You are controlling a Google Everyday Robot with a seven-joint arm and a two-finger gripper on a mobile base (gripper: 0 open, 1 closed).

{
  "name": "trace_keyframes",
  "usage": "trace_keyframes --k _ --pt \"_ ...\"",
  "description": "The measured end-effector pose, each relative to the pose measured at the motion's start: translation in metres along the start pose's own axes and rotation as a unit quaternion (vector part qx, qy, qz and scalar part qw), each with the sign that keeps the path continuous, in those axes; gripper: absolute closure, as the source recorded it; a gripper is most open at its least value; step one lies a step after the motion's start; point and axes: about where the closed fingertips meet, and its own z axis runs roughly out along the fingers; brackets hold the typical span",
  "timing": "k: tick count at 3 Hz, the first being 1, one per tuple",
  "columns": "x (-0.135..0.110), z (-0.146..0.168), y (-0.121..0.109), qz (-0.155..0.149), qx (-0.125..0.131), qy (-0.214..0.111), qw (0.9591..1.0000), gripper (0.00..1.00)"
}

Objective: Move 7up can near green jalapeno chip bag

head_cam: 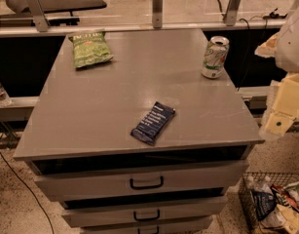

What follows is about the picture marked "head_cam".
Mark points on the green jalapeno chip bag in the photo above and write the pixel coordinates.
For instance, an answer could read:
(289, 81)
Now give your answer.
(89, 47)

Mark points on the yellow bag in basket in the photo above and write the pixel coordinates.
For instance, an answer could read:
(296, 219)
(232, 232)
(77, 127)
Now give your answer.
(282, 218)

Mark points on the bottom grey drawer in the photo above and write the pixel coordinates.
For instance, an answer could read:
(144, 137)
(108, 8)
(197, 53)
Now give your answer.
(167, 226)

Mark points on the green white 7up can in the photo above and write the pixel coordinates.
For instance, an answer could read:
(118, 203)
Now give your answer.
(214, 59)

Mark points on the dark bench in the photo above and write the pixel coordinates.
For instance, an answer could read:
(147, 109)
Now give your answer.
(22, 17)

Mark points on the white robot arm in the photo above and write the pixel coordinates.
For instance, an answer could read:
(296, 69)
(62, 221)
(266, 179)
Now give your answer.
(284, 45)

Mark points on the left metal bracket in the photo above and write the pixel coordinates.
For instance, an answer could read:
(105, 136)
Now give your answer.
(37, 13)

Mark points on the blue snack bag in basket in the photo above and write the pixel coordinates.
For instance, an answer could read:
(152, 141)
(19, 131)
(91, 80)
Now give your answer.
(264, 203)

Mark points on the middle metal bracket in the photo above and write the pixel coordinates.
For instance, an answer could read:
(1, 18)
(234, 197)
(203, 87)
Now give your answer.
(157, 13)

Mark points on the clear plastic water bottle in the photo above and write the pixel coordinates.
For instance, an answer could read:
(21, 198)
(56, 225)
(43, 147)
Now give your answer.
(5, 100)

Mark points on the top grey drawer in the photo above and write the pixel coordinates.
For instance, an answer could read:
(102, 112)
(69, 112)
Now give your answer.
(116, 183)

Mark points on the middle grey drawer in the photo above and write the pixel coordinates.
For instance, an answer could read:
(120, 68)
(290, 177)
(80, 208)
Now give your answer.
(144, 213)

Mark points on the grey drawer cabinet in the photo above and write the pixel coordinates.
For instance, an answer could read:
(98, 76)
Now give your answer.
(142, 144)

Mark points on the right metal bracket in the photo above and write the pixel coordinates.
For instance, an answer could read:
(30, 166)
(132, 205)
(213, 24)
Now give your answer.
(230, 16)

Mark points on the dark blue snack bar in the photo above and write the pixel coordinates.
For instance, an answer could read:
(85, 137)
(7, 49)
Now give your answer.
(150, 126)

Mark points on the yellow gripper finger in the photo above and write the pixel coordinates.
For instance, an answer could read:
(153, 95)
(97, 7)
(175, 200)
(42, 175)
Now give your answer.
(282, 107)

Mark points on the plastic bottle in basket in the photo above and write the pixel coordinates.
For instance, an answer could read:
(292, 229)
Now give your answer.
(259, 185)

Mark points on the wire basket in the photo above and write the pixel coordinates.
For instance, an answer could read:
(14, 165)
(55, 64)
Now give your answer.
(247, 201)

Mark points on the metal bracket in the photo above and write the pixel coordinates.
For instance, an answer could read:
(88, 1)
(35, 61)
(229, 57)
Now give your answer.
(37, 13)
(157, 13)
(230, 16)

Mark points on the grey drawer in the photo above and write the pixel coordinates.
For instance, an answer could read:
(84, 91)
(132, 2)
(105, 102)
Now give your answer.
(167, 226)
(144, 213)
(116, 183)

